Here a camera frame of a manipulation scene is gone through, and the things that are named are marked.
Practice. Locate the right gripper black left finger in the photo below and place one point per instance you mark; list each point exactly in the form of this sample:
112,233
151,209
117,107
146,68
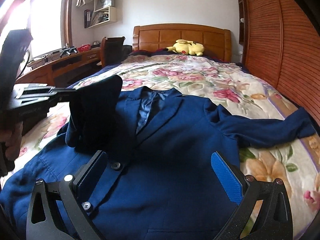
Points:
44,219

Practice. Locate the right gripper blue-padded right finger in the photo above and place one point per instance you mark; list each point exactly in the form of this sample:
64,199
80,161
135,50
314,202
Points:
274,220

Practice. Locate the navy blue suit jacket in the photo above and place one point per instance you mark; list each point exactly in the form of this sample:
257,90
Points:
155,180

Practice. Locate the person's left hand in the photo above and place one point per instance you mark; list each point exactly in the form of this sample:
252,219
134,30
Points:
12,139

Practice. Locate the wooden desk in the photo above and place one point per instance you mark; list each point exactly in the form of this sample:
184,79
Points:
48,72

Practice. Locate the black gadget on desk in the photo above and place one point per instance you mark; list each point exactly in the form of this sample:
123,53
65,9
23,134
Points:
67,51

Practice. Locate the red basket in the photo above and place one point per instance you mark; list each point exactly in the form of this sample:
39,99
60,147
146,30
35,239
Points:
84,48

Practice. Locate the window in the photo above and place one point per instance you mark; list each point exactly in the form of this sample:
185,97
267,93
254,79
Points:
49,22

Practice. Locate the wooden chair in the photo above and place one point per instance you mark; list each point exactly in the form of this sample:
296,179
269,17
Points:
111,50

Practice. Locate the yellow Pikachu plush toy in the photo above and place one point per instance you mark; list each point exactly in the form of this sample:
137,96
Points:
185,47

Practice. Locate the wooden louvered wardrobe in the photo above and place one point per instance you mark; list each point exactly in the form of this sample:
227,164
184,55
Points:
282,48

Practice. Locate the wooden bed headboard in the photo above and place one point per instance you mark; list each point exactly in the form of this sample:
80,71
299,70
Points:
217,42

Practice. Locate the white wall shelf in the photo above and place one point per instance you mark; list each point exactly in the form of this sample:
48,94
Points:
103,12

